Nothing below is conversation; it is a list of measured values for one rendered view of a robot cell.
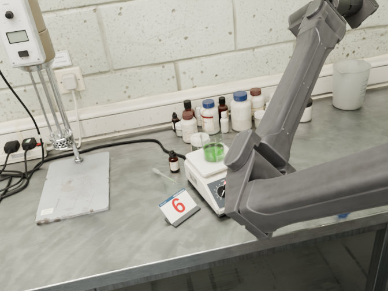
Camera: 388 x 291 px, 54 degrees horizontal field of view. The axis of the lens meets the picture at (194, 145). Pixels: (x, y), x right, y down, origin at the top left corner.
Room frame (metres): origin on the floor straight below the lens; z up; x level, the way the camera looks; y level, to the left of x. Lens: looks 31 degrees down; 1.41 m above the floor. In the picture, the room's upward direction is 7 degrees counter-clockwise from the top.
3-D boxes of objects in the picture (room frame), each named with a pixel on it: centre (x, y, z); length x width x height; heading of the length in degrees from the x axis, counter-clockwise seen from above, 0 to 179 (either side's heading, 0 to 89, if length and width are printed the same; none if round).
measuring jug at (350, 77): (1.24, -0.59, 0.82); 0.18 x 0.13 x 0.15; 132
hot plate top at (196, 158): (0.86, -0.05, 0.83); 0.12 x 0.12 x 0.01; 22
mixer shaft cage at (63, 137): (0.95, 0.37, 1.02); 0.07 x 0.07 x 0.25
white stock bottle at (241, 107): (1.16, -0.18, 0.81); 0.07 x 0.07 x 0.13
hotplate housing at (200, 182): (0.84, -0.06, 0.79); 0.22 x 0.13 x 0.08; 22
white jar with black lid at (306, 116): (1.17, -0.39, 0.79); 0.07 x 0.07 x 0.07
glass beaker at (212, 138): (0.86, -0.05, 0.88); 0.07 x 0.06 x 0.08; 117
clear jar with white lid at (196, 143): (1.00, -0.02, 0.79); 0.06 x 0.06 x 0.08
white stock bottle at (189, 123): (1.13, 0.01, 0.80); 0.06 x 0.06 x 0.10
